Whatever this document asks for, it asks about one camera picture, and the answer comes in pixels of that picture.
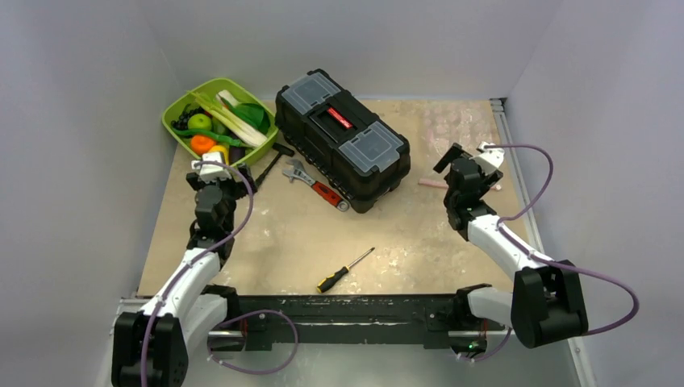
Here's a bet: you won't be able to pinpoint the yellow black screwdriver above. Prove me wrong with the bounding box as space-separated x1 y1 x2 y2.
316 247 376 293

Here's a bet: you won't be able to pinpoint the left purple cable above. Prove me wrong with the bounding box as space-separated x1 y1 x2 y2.
140 160 256 387

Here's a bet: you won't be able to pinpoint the toy green bean pod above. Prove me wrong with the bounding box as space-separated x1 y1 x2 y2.
171 128 249 148

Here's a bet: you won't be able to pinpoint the adjustable wrench red handle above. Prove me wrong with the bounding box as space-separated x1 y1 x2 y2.
282 158 350 212

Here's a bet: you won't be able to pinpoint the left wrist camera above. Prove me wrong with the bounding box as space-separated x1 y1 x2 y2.
198 151 230 182

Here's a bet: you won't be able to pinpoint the toy lemon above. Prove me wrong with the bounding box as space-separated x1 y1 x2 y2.
209 144 229 164

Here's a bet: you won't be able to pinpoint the toy green onion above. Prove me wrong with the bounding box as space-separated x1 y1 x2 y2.
189 91 267 148

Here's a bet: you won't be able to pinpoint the green plastic bin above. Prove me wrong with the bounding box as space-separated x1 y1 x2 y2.
161 78 278 165

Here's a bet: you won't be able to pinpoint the black hammer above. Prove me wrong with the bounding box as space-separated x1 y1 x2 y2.
255 143 294 188

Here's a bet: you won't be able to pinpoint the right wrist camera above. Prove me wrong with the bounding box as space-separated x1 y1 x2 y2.
471 141 505 175

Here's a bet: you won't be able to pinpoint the toy purple eggplant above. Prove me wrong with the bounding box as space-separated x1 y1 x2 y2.
228 146 249 164

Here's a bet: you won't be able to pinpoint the black toolbox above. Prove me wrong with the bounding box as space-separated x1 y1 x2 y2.
275 69 411 214

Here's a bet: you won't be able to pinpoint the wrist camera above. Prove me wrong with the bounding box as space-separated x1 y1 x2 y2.
471 141 505 175
198 151 230 182

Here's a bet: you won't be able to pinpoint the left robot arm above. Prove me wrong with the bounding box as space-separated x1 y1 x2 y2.
111 164 257 386

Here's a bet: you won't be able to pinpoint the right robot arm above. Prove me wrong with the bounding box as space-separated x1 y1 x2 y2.
433 143 589 348

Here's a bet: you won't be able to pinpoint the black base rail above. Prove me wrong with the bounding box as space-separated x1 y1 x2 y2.
208 293 506 353

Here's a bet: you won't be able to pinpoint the toy black grapes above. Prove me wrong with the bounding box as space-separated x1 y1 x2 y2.
170 104 203 131

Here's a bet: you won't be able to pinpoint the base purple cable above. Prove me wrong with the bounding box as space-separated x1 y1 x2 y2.
206 308 300 376

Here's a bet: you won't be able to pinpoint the clear zip top bag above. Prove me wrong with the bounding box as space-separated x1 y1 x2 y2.
412 102 499 189

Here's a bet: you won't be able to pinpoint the toy green apple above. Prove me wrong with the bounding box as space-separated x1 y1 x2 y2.
187 113 213 131

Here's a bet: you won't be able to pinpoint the toy green leaf vegetable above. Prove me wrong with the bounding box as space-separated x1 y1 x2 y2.
220 97 270 135

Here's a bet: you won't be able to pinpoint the toy orange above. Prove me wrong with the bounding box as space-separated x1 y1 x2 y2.
190 135 217 156

